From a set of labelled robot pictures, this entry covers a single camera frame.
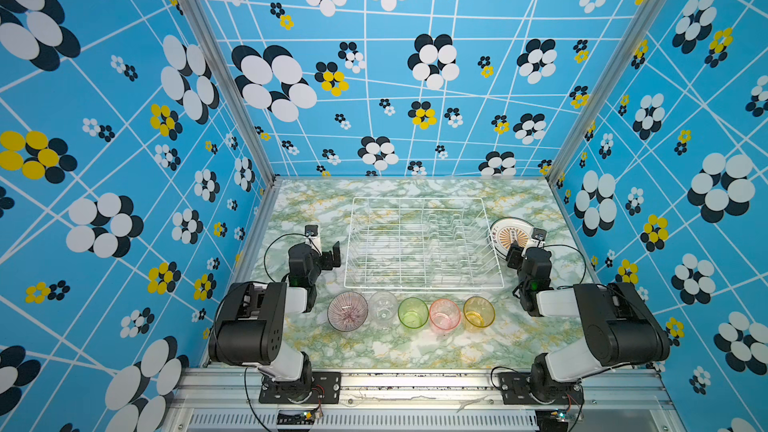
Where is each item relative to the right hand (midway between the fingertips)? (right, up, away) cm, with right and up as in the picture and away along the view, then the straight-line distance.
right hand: (530, 244), depth 93 cm
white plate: (-4, +3, +9) cm, 10 cm away
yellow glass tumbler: (-18, -19, -8) cm, 27 cm away
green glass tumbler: (-37, -19, -8) cm, 42 cm away
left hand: (-65, +1, +1) cm, 65 cm away
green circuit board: (-64, -38, -23) cm, 78 cm away
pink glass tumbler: (-28, -19, -8) cm, 35 cm away
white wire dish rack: (-34, -1, +7) cm, 35 cm away
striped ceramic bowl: (-56, -18, -8) cm, 60 cm away
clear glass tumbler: (-46, -18, -6) cm, 50 cm away
